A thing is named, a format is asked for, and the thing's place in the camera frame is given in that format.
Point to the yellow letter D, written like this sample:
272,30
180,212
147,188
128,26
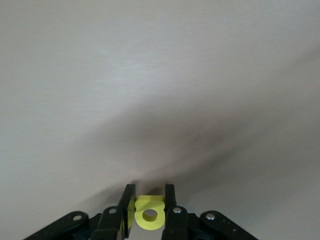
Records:
140,221

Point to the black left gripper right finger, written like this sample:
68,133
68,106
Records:
180,225

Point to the brown table cover sheet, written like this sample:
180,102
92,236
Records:
160,75

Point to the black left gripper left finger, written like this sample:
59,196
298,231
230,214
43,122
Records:
107,225

